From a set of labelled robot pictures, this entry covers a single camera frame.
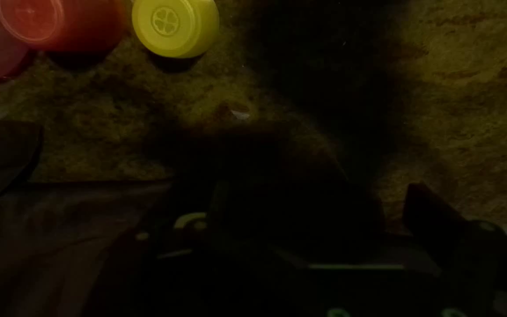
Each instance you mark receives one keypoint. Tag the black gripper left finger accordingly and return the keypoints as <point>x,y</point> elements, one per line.
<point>225,205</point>

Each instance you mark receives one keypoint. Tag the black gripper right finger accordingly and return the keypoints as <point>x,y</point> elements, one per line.
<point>431,221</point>

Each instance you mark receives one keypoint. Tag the yellow plastic cup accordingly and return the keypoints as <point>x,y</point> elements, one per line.
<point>174,27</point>

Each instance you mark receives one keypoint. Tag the orange plastic cup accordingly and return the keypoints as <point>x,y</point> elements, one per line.
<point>70,24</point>

